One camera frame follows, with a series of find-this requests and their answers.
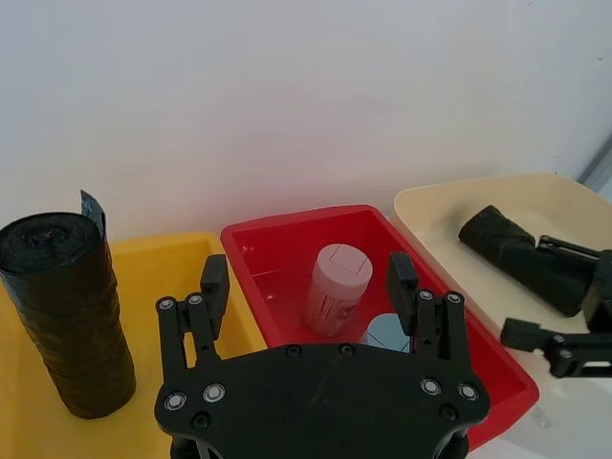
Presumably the grey post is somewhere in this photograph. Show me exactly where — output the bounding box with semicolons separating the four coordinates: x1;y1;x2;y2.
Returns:
577;142;612;193

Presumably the white bottle with pink label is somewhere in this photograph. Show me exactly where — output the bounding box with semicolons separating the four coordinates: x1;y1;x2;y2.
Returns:
303;243;374;338

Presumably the yellow plastic bin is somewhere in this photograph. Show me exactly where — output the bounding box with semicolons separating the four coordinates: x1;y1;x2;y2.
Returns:
0;231;269;459

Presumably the pale grey round container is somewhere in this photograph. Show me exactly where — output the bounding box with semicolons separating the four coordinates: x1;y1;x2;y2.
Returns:
360;313;413;356

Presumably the cream plastic bin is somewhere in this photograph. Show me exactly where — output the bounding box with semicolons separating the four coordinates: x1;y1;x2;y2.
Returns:
392;172;612;382

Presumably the black garbage bag roll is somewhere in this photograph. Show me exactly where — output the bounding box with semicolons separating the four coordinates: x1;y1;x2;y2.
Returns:
0;189;138;422
457;205;600;317

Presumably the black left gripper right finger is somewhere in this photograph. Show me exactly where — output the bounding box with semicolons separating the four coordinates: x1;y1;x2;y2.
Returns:
385;251;475;380

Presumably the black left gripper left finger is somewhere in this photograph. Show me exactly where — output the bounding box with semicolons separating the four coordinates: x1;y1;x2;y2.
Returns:
156;253;230;389

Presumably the red plastic bin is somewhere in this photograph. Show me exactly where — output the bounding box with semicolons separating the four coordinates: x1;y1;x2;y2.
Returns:
219;204;541;453

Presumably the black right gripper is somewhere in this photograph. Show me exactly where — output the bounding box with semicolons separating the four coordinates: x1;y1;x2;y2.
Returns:
499;233;612;380

